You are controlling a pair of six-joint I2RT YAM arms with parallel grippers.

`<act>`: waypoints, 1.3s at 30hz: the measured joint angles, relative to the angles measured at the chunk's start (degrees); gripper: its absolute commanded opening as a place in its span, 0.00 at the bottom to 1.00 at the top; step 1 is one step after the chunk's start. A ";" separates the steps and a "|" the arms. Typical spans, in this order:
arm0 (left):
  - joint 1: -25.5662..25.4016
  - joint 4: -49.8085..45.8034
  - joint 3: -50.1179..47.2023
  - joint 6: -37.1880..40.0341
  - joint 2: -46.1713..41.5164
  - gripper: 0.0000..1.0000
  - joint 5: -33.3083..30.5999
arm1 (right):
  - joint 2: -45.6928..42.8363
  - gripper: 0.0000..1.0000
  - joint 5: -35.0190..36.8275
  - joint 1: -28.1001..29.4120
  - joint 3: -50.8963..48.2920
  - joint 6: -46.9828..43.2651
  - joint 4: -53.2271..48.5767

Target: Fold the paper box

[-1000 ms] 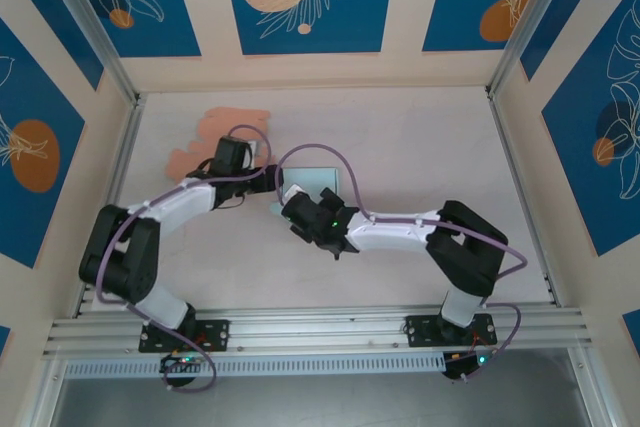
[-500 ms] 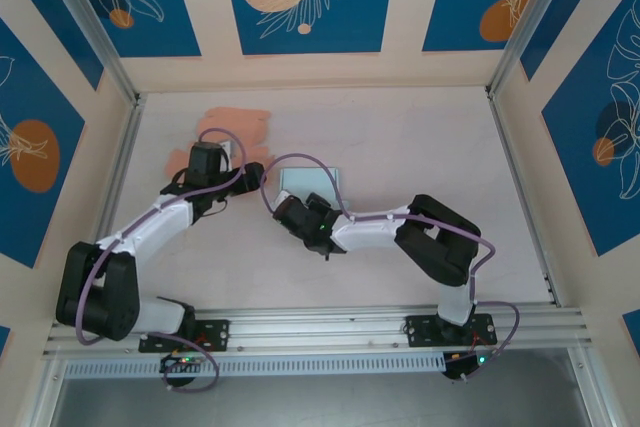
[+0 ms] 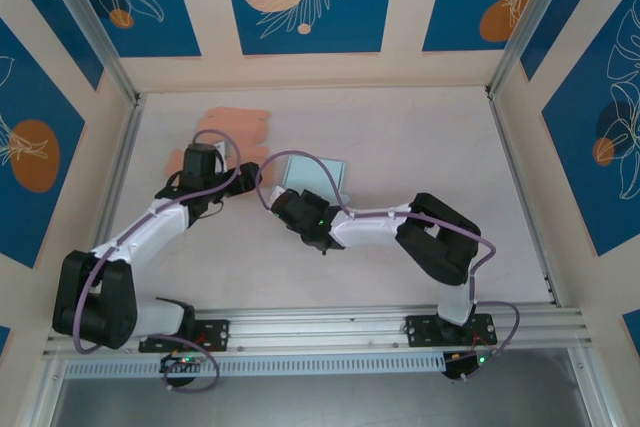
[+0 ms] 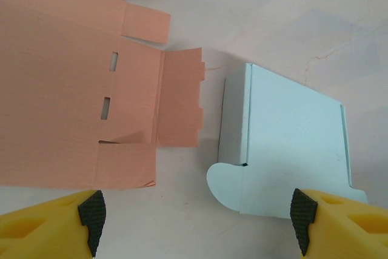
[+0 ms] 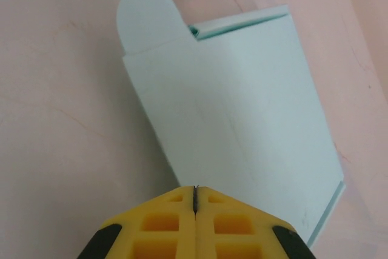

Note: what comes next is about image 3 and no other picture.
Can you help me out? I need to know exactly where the light blue paper box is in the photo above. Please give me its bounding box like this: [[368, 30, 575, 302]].
[[277, 154, 351, 206]]

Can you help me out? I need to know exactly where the orange paper box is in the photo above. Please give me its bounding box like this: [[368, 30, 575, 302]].
[[166, 105, 275, 198]]

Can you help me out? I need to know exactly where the grey metal sheet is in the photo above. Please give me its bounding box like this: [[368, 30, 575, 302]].
[[49, 349, 609, 427]]

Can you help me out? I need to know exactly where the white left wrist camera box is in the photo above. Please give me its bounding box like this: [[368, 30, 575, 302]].
[[214, 140, 232, 172]]

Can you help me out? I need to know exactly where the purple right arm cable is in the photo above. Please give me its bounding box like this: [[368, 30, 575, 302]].
[[254, 149, 521, 383]]

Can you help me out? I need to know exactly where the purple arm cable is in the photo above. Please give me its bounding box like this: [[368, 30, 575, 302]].
[[72, 129, 244, 393], [254, 149, 521, 383]]

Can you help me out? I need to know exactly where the aluminium mounting rail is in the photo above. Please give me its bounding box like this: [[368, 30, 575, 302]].
[[42, 302, 599, 359]]

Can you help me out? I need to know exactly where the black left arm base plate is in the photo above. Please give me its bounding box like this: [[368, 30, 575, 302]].
[[138, 319, 231, 354]]

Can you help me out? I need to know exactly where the white slotted cable duct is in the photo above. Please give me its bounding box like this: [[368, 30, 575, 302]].
[[63, 352, 449, 379]]

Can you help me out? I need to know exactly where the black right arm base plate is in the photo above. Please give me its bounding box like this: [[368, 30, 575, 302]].
[[403, 314, 499, 348]]

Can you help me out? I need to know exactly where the aluminium corner post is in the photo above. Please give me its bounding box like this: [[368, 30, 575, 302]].
[[487, 0, 589, 98], [34, 0, 141, 106]]

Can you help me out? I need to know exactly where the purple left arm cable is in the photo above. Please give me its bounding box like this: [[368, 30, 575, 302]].
[[72, 129, 244, 393]]

